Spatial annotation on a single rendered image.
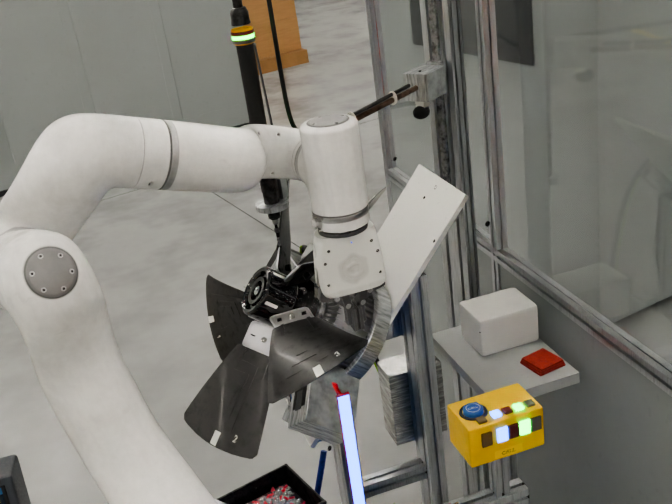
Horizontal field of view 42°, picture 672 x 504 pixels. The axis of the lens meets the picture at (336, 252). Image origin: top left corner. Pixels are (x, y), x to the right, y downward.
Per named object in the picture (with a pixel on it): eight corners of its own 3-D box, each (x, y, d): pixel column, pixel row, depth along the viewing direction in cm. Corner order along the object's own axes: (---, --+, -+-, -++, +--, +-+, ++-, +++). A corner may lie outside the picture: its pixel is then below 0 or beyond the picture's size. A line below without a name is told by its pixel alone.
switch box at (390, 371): (434, 413, 248) (427, 346, 239) (447, 430, 240) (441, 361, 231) (385, 428, 244) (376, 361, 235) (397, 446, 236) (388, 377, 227)
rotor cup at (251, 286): (277, 322, 210) (230, 302, 204) (307, 271, 207) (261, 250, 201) (293, 350, 197) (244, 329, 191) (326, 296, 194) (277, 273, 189)
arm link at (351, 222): (318, 223, 124) (321, 242, 125) (376, 208, 126) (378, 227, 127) (302, 204, 131) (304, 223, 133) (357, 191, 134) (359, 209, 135)
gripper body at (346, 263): (316, 236, 125) (327, 305, 130) (382, 219, 128) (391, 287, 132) (301, 219, 132) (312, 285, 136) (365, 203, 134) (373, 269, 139)
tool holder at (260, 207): (276, 195, 186) (269, 152, 182) (302, 199, 182) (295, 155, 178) (248, 211, 180) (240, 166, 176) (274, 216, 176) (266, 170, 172)
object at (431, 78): (426, 92, 228) (423, 60, 224) (450, 93, 224) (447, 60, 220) (405, 103, 221) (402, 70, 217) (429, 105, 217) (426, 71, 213)
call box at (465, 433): (520, 423, 181) (517, 380, 177) (545, 450, 173) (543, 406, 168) (450, 446, 178) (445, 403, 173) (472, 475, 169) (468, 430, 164)
